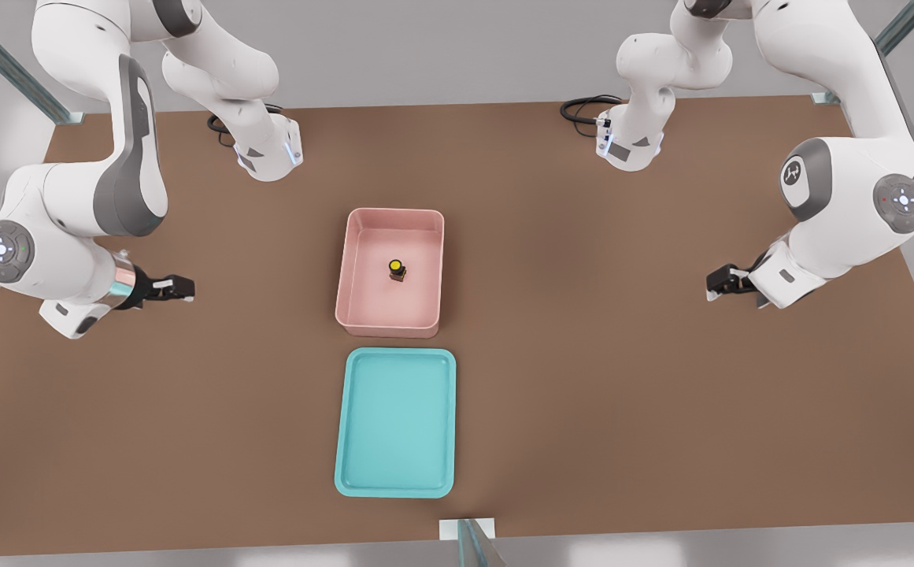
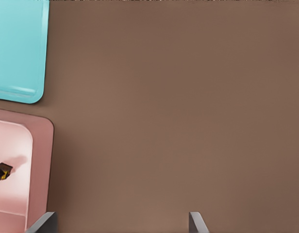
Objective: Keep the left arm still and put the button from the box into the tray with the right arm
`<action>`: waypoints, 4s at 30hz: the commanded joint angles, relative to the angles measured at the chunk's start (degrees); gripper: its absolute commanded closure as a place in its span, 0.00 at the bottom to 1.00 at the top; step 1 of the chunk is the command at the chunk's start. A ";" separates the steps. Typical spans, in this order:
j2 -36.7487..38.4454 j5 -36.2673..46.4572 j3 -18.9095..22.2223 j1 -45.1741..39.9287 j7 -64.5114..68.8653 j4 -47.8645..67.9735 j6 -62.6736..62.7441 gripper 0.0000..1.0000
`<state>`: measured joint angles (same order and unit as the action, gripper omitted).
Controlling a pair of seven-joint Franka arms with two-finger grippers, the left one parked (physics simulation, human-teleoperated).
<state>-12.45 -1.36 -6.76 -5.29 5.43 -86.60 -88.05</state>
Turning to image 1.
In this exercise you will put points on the yellow-topped black button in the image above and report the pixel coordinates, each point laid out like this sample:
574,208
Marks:
397,269

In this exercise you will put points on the silver frame post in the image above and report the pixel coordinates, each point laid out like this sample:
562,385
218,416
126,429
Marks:
893,35
12,67
474,542

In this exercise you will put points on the pink plastic box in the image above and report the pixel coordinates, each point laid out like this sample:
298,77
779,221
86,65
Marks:
391,272

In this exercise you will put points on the pale blue-green tray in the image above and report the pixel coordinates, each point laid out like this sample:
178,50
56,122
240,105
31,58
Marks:
396,423

